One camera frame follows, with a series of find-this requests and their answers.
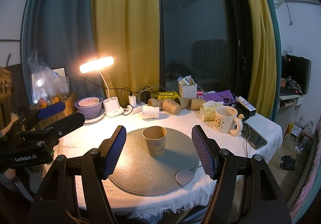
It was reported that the white paper cup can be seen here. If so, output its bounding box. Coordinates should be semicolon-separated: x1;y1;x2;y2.
142;105;160;120

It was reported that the black smartphone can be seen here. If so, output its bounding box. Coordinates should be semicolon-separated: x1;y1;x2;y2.
240;122;268;150

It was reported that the purple cloth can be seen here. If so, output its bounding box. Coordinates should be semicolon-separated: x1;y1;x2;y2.
203;90;238;108

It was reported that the black monitor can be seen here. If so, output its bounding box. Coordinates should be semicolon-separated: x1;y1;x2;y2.
281;54;312;94

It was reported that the black box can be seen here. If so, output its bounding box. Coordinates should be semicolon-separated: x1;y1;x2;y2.
235;102;257;121

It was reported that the grey mat controller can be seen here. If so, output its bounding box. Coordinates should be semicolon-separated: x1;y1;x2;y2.
175;164;202;188

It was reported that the white round plate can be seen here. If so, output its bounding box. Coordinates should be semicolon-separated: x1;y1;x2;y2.
82;108;106;124

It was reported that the yellow crumpled bag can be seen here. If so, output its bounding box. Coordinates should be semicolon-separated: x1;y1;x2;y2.
154;91;180;101

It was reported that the white power strip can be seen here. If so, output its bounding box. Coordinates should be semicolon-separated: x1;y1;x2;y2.
122;103;149;115

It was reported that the yellow tissue pack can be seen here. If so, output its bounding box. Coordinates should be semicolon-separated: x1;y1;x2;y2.
200;101;221;122

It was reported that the white desk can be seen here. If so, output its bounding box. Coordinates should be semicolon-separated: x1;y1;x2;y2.
272;93;306;137

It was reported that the pink patterned blanket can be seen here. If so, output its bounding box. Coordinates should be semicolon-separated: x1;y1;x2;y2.
288;117;321;224

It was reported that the purple bowl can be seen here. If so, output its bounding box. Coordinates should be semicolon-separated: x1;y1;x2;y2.
74;96;104;119

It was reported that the brown printed paper cup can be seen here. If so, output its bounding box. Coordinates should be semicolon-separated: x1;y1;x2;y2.
148;98;164;110
174;97;190;109
142;126;167;157
162;99;182;115
189;97;207;110

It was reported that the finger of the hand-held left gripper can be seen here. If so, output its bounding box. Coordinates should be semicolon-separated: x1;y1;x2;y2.
17;102;65;124
15;112;86;148

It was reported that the dark glass window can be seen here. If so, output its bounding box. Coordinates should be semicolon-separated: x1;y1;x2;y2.
157;0;252;95

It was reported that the black charger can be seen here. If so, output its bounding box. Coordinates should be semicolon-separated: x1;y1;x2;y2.
140;90;151;104

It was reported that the teal curtain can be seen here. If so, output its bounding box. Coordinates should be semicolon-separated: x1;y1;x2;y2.
21;0;107;105
253;0;283;123

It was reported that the white plastic basket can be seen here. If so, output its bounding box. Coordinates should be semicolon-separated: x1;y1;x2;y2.
178;82;198;98

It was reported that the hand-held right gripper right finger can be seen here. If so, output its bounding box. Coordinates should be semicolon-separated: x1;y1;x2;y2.
191;125;293;224

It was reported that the clear plastic bag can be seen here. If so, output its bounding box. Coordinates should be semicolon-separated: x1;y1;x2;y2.
27;49;71;105

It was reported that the yellow curtain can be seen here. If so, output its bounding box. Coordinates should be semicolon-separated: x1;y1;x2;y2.
235;0;278;120
91;0;166;100

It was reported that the brown box with round holes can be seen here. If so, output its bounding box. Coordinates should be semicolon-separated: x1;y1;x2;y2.
0;67;13;130

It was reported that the white tube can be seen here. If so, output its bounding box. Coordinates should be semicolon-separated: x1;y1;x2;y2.
237;96;255;111

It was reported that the white desk lamp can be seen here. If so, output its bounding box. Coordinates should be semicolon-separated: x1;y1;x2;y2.
79;56;123;117

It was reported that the grey round mat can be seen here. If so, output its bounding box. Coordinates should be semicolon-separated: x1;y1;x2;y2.
107;127;216;197

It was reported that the white cartoon mug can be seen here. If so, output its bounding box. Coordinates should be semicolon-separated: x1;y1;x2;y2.
215;106;245;137

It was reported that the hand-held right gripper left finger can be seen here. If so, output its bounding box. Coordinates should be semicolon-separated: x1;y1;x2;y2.
30;125;127;224

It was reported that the brown cardboard box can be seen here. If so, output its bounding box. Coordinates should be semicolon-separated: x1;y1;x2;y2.
60;92;79;116

